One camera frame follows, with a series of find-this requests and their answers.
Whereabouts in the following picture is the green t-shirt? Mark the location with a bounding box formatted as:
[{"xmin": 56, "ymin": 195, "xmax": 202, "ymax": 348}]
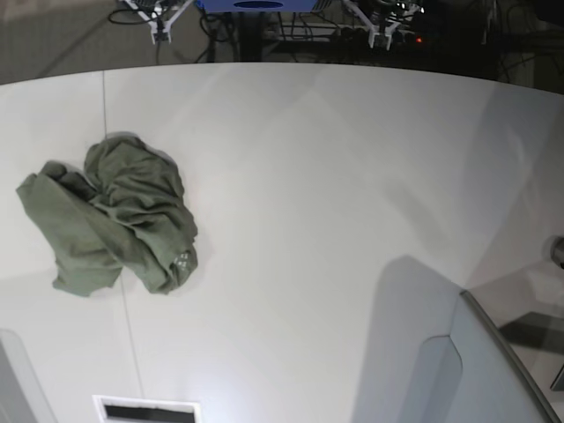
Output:
[{"xmin": 16, "ymin": 132, "xmax": 198, "ymax": 297}]

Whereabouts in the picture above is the black power strip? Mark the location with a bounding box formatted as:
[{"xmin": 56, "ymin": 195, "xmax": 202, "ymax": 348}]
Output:
[{"xmin": 330, "ymin": 26, "xmax": 426, "ymax": 48}]

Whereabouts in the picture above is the black table leg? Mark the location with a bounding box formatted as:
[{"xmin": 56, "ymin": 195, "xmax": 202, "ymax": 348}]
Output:
[{"xmin": 238, "ymin": 12, "xmax": 264, "ymax": 63}]

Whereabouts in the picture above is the blue box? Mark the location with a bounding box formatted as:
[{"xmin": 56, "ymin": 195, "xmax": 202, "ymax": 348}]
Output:
[{"xmin": 200, "ymin": 0, "xmax": 317, "ymax": 13}]

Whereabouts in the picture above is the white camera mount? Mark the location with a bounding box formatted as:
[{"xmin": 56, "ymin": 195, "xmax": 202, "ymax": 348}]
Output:
[
  {"xmin": 342, "ymin": 1, "xmax": 426, "ymax": 34},
  {"xmin": 117, "ymin": 0, "xmax": 192, "ymax": 44}
]

